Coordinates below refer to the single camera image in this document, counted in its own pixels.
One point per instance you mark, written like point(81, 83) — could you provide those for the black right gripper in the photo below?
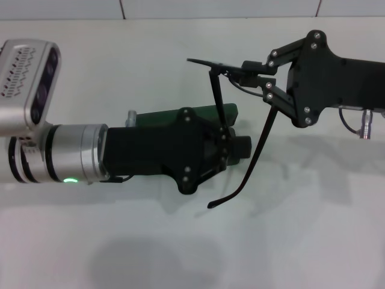
point(331, 81)

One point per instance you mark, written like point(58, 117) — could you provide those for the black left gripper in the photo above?
point(150, 147)

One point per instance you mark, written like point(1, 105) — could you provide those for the black glasses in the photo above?
point(255, 156)

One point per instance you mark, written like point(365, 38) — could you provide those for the green glasses case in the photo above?
point(230, 113)

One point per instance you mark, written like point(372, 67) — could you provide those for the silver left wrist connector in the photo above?
point(131, 119)

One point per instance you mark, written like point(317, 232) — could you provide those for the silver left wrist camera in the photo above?
point(18, 75)

